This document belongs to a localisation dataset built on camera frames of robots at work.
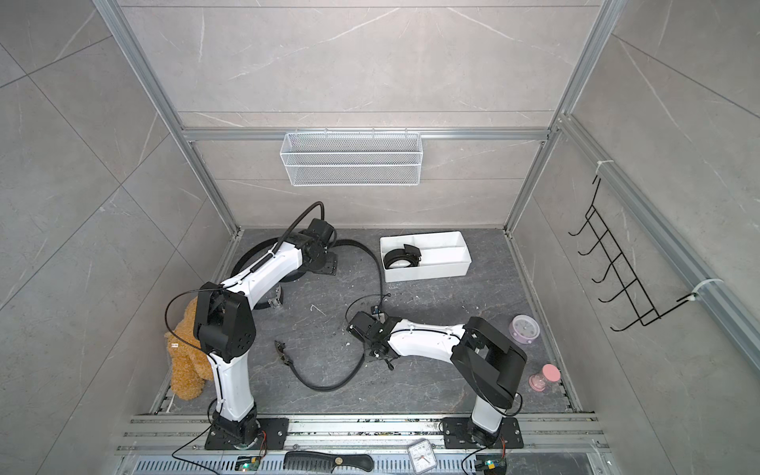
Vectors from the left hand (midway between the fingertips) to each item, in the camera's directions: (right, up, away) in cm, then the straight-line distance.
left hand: (327, 261), depth 94 cm
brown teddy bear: (-33, -28, -17) cm, 46 cm away
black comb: (-1, -48, -24) cm, 53 cm away
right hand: (+17, -26, -6) cm, 32 cm away
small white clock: (+28, -46, -25) cm, 59 cm away
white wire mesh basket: (+7, +36, +6) cm, 37 cm away
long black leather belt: (+27, +3, +2) cm, 27 cm away
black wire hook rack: (+75, -5, -30) cm, 80 cm away
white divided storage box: (+40, +2, +13) cm, 42 cm away
